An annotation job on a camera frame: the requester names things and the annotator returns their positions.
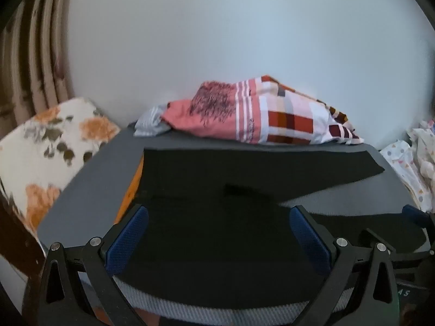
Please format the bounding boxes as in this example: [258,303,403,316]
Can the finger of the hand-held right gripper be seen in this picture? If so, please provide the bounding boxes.
[402,205,435,229]
[358,227,396,256]

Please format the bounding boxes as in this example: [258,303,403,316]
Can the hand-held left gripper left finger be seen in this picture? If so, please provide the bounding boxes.
[21,204,160,326]

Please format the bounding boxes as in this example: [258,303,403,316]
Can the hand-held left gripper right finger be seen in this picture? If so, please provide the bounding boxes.
[290,205,401,326]

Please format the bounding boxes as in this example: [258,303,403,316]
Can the black pants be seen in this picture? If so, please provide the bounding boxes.
[112,148,430,309]

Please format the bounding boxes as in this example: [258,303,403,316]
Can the orange cloth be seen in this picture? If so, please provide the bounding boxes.
[114,156,145,225]

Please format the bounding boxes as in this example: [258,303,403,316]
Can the white dotted baby cloth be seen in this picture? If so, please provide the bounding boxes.
[380,140,432,213]

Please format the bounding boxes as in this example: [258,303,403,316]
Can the grey mesh mattress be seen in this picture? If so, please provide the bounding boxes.
[37,124,432,326]

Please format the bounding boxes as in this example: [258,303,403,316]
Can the floral orange white blanket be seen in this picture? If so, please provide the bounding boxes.
[0,97,121,245]

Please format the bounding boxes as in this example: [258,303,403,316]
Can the grey striped cloth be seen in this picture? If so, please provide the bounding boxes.
[133,106,170,137]

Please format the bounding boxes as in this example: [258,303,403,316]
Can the beige brown curtain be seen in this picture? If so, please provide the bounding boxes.
[0,0,77,136]

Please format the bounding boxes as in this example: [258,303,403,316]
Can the dark wooden bed frame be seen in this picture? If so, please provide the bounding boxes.
[0,190,46,279]

